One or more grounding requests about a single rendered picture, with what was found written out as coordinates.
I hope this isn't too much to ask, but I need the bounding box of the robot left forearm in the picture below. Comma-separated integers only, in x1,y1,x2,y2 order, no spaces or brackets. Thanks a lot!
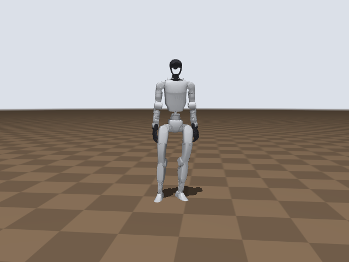
190,103,198,127

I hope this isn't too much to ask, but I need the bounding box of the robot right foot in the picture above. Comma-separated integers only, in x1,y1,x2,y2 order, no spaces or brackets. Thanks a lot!
154,192,164,203

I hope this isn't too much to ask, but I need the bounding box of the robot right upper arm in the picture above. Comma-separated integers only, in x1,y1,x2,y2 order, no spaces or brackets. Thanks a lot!
155,81,165,110

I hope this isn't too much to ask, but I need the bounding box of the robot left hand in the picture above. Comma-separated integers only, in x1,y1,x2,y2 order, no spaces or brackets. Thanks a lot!
191,123,199,142

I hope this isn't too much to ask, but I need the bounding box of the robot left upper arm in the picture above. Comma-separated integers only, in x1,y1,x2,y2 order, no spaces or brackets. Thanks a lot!
186,81,195,109

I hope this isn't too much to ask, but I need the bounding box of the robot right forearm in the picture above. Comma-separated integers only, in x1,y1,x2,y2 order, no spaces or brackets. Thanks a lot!
152,103,160,128

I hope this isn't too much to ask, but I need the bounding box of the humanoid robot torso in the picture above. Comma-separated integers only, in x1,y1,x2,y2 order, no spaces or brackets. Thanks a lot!
164,78,187,133

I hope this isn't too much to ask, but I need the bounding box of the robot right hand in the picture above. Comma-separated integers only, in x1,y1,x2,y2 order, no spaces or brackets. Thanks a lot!
152,124,158,143

